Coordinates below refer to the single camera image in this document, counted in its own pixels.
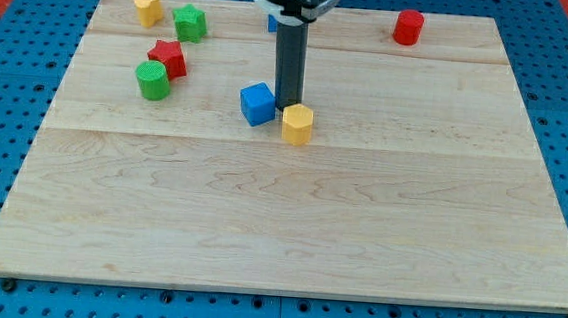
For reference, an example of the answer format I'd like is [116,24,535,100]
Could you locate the blue cube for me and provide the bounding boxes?
[240,82,276,127]

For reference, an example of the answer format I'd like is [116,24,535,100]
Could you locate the yellow hexagon block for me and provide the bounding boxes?
[281,104,314,146]

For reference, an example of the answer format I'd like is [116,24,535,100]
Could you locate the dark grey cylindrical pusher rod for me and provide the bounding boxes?
[274,23,308,111]

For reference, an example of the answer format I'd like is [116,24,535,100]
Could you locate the blue block behind rod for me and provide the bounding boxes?
[267,15,278,33]

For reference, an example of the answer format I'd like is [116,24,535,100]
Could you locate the wooden board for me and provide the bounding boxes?
[0,0,568,313]

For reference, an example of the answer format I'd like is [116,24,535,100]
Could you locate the red star block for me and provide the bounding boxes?
[147,40,188,80]

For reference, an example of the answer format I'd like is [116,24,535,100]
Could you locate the green cylinder block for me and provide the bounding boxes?
[135,59,171,101]

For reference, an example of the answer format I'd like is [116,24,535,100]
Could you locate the green star block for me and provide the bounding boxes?
[172,4,208,44]

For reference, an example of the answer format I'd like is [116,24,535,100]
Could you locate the red cylinder block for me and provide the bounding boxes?
[393,9,425,46]

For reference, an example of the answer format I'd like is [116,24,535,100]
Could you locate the yellow heart block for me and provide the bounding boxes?
[133,0,164,28]

